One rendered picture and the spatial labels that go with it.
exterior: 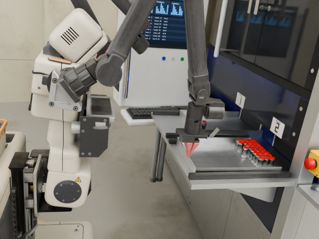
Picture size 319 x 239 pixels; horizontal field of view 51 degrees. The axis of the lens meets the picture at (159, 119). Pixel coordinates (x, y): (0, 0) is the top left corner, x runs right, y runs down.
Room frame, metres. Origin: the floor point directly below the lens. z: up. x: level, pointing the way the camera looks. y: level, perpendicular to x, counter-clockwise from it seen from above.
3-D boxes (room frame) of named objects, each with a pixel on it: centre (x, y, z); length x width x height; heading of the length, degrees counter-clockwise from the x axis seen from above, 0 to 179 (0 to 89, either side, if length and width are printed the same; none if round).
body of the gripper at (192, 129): (1.09, -0.12, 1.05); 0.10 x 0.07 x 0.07; 105
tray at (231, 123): (1.56, -0.30, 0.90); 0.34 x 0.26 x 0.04; 105
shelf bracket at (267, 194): (1.13, -0.33, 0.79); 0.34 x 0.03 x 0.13; 105
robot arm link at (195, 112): (1.09, -0.12, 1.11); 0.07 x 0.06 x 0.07; 105
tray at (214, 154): (1.20, -0.28, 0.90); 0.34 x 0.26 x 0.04; 104
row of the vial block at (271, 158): (1.24, -0.43, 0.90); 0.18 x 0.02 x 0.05; 14
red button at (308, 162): (1.01, -0.52, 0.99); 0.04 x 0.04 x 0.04; 15
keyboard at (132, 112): (1.84, -0.01, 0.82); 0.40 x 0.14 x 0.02; 113
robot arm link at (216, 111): (1.10, -0.16, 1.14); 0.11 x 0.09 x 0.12; 105
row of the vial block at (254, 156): (1.23, -0.39, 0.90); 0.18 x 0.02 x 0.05; 14
